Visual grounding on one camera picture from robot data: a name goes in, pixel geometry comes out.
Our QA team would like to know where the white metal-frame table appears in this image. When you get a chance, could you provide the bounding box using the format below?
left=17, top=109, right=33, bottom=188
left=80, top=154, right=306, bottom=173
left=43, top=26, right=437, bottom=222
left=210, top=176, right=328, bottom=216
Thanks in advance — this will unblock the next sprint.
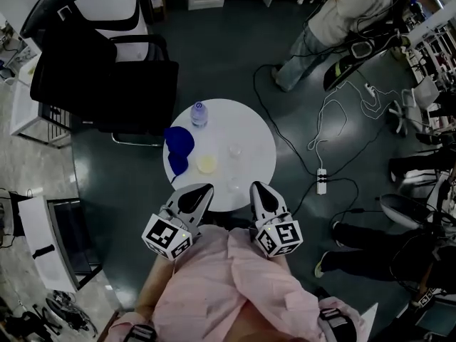
left=9, top=80, right=72, bottom=149

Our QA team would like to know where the white black-trimmed machine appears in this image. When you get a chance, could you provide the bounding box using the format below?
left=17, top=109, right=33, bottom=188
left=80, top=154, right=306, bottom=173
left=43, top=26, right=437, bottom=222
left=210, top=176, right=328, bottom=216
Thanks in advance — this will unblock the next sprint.
left=19, top=0, right=149, bottom=62

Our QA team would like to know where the person's right forearm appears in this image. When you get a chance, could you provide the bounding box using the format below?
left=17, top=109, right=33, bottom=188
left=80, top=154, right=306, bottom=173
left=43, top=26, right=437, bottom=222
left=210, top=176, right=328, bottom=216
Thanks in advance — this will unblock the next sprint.
left=269, top=256, right=291, bottom=277

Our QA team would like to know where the person's shoulder strap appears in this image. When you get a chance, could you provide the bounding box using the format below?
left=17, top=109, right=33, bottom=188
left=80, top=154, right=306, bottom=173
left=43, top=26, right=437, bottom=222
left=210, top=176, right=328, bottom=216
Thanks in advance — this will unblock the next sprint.
left=318, top=307, right=357, bottom=342
left=123, top=323, right=157, bottom=342

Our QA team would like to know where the white swivel chair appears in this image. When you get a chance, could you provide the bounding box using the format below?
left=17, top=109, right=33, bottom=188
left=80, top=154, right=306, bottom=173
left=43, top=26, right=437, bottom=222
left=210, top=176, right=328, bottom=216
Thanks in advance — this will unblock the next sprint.
left=388, top=75, right=441, bottom=137

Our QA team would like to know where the clear plastic water bottle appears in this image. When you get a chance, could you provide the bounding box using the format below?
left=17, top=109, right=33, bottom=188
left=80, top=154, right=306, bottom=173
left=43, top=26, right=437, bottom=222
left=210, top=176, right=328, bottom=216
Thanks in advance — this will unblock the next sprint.
left=190, top=100, right=209, bottom=128

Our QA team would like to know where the white cable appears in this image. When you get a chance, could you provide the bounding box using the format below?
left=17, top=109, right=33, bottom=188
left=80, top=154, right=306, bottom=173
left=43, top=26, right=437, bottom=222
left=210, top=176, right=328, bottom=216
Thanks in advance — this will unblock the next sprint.
left=307, top=80, right=405, bottom=170

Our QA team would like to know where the black equipment pile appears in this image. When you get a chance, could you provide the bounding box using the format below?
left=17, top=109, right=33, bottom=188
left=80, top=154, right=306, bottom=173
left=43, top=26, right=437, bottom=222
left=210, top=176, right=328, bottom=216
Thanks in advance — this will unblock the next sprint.
left=0, top=289, right=99, bottom=342

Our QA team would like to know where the yellow plastic cup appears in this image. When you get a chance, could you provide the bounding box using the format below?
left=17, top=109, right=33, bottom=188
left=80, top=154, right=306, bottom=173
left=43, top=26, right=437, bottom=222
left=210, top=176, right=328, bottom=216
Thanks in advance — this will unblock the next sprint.
left=195, top=154, right=218, bottom=174

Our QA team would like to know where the white side table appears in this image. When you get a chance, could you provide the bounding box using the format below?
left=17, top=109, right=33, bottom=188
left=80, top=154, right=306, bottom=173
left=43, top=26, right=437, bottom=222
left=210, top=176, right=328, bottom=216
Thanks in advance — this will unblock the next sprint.
left=16, top=195, right=104, bottom=294

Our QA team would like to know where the person's left shoulder strap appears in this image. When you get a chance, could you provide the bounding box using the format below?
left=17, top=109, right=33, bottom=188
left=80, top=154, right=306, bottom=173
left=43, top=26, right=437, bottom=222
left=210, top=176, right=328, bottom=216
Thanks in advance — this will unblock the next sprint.
left=123, top=323, right=157, bottom=342

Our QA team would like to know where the blue cloth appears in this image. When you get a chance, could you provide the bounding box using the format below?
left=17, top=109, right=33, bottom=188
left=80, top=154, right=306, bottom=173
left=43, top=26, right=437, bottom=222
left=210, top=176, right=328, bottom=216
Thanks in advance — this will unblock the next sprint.
left=163, top=125, right=195, bottom=185

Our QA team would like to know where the black cable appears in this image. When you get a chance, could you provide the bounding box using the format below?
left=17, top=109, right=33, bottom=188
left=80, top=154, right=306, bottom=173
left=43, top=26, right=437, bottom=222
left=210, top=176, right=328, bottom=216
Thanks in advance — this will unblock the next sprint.
left=291, top=177, right=384, bottom=220
left=252, top=64, right=320, bottom=176

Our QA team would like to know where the person's right shoulder strap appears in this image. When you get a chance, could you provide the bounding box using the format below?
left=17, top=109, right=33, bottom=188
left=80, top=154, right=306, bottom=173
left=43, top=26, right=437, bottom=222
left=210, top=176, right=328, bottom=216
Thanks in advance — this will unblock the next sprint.
left=318, top=307, right=357, bottom=342

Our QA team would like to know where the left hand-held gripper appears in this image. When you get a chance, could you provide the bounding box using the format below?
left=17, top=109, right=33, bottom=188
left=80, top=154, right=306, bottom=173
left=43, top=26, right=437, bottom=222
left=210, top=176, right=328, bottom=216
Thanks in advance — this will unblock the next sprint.
left=141, top=182, right=214, bottom=262

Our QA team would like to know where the person's left forearm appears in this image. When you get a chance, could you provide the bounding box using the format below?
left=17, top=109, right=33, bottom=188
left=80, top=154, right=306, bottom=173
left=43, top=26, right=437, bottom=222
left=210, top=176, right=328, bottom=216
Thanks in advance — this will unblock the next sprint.
left=134, top=251, right=175, bottom=316

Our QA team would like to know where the black handle tool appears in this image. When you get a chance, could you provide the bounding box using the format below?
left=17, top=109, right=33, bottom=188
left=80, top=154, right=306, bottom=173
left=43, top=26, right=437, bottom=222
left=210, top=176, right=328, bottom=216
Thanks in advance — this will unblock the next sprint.
left=31, top=244, right=56, bottom=259

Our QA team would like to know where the black office chair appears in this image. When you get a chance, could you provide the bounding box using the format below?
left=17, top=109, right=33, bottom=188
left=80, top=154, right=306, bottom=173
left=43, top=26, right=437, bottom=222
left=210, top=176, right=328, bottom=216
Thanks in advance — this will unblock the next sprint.
left=30, top=23, right=180, bottom=147

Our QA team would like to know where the person's pink shirt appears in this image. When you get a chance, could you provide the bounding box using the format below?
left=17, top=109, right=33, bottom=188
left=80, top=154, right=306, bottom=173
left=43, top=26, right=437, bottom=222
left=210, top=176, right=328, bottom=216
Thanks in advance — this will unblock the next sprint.
left=106, top=224, right=368, bottom=342

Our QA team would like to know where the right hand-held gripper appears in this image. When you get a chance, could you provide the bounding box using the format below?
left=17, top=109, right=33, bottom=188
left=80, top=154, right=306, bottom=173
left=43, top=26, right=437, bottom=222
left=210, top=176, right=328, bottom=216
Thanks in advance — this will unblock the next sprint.
left=249, top=181, right=304, bottom=259

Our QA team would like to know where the black backpack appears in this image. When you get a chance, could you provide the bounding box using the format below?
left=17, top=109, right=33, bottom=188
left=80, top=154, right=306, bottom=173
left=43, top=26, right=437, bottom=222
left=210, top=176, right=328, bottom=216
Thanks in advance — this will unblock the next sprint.
left=347, top=30, right=403, bottom=62

